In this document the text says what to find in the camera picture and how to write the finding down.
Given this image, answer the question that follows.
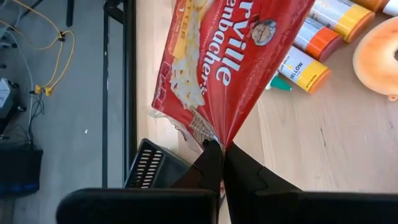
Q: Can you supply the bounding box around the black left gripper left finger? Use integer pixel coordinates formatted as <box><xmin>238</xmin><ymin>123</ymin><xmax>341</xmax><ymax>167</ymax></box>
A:
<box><xmin>55</xmin><ymin>139</ymin><xmax>224</xmax><ymax>224</ymax></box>

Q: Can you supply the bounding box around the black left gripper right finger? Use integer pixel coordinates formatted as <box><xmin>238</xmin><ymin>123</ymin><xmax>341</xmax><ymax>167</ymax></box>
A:
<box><xmin>223</xmin><ymin>141</ymin><xmax>398</xmax><ymax>224</ymax></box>

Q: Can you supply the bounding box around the red popcorn bag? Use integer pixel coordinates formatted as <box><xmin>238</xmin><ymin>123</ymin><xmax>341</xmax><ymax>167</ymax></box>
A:
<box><xmin>149</xmin><ymin>0</ymin><xmax>317</xmax><ymax>153</ymax></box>

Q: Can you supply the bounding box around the green food colouring bottle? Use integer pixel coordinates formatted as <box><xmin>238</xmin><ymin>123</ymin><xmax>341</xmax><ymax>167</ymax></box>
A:
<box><xmin>265</xmin><ymin>72</ymin><xmax>293</xmax><ymax>92</ymax></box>

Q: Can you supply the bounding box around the yellow-banded food colouring bottle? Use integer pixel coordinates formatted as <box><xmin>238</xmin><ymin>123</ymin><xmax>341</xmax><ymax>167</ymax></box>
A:
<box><xmin>278</xmin><ymin>45</ymin><xmax>332</xmax><ymax>95</ymax></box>
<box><xmin>308</xmin><ymin>0</ymin><xmax>376</xmax><ymax>44</ymax></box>

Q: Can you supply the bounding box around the orange-banded red colouring bottle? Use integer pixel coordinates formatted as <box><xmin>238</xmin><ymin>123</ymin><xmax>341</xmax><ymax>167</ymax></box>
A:
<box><xmin>293</xmin><ymin>17</ymin><xmax>344</xmax><ymax>63</ymax></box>

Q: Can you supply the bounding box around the orange glazed toy donut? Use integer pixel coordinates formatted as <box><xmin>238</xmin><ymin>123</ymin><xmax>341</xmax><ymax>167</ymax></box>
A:
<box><xmin>352</xmin><ymin>15</ymin><xmax>398</xmax><ymax>102</ymax></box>

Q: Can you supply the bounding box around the black plastic mesh basket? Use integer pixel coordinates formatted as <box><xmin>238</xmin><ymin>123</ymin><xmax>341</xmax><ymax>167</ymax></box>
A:
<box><xmin>123</xmin><ymin>138</ymin><xmax>191</xmax><ymax>189</ymax></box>

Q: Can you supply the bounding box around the black box on floor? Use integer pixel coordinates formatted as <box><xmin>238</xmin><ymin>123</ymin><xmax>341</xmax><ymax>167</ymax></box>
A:
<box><xmin>0</xmin><ymin>146</ymin><xmax>44</xmax><ymax>197</ymax></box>

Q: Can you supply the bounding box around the black stand leg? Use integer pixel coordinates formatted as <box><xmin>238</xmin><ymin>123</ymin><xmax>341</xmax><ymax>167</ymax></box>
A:
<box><xmin>18</xmin><ymin>0</ymin><xmax>76</xmax><ymax>27</ymax></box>

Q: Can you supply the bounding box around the grey device on floor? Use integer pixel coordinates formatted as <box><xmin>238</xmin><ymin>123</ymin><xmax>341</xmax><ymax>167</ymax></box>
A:
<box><xmin>0</xmin><ymin>77</ymin><xmax>20</xmax><ymax>125</ymax></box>

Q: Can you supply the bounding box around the black aluminium table frame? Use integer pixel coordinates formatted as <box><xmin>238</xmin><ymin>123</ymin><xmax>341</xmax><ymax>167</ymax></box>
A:
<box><xmin>101</xmin><ymin>0</ymin><xmax>138</xmax><ymax>189</ymax></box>

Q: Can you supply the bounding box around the yellow floor cable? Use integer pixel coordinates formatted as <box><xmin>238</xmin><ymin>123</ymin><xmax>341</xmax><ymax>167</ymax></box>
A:
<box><xmin>0</xmin><ymin>0</ymin><xmax>76</xmax><ymax>96</ymax></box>

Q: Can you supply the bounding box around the black floor cable bundle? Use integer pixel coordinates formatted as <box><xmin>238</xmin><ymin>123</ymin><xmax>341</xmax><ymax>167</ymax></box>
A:
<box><xmin>27</xmin><ymin>90</ymin><xmax>46</xmax><ymax>147</ymax></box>

